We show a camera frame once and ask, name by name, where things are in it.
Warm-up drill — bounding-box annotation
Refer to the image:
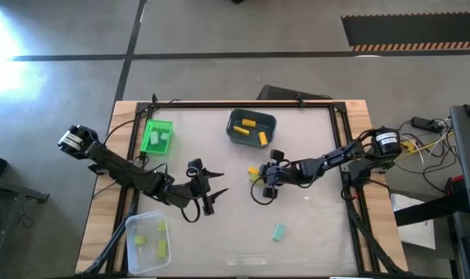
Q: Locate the clear plastic container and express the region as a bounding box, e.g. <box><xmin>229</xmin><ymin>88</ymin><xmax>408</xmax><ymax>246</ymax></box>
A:
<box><xmin>125</xmin><ymin>210</ymin><xmax>173</xmax><ymax>275</ymax></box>

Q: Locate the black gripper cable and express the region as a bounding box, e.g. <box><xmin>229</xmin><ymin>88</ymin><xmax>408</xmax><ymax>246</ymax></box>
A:
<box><xmin>180</xmin><ymin>199</ymin><xmax>202</xmax><ymax>224</ymax></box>
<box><xmin>250</xmin><ymin>176</ymin><xmax>278</xmax><ymax>206</ymax></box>

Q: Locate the black hazard-striped floor mat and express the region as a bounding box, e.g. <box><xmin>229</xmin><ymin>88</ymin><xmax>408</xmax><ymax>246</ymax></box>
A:
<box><xmin>340</xmin><ymin>11</ymin><xmax>470</xmax><ymax>53</ymax></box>

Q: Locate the black table frame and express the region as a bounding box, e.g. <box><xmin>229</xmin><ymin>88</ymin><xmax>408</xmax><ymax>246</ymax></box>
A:
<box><xmin>81</xmin><ymin>92</ymin><xmax>409</xmax><ymax>277</ymax></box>

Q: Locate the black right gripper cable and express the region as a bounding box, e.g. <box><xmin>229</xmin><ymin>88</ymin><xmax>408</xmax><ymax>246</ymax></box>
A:
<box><xmin>250</xmin><ymin>176</ymin><xmax>278</xmax><ymax>206</ymax></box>

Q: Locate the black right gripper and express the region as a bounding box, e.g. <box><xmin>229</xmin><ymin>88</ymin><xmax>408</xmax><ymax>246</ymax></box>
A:
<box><xmin>257</xmin><ymin>149</ymin><xmax>299</xmax><ymax>201</ymax></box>

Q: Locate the black power adapter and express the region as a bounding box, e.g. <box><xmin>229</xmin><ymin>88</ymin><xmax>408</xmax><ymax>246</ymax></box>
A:
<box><xmin>411</xmin><ymin>115</ymin><xmax>445</xmax><ymax>133</ymax></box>

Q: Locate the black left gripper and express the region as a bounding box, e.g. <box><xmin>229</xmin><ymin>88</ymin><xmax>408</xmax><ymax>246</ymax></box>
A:
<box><xmin>178</xmin><ymin>157</ymin><xmax>230</xmax><ymax>217</ymax></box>

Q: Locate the yellow cable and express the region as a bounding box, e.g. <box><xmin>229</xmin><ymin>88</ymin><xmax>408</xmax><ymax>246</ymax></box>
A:
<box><xmin>399</xmin><ymin>131</ymin><xmax>456</xmax><ymax>160</ymax></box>

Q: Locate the green plastic mesh basket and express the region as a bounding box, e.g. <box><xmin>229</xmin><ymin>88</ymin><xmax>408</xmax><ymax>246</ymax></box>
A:
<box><xmin>140</xmin><ymin>119</ymin><xmax>175</xmax><ymax>156</ymax></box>

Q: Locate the black angular cover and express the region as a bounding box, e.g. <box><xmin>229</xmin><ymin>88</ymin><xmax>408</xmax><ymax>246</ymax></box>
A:
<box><xmin>256</xmin><ymin>84</ymin><xmax>333</xmax><ymax>102</ymax></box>

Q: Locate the white paper sheet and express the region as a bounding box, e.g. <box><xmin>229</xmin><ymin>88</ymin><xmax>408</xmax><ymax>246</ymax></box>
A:
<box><xmin>389</xmin><ymin>192</ymin><xmax>437</xmax><ymax>251</ymax></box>

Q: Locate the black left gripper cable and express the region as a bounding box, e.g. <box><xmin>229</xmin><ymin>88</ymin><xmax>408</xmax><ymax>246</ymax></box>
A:
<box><xmin>180</xmin><ymin>199</ymin><xmax>202</xmax><ymax>224</ymax></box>

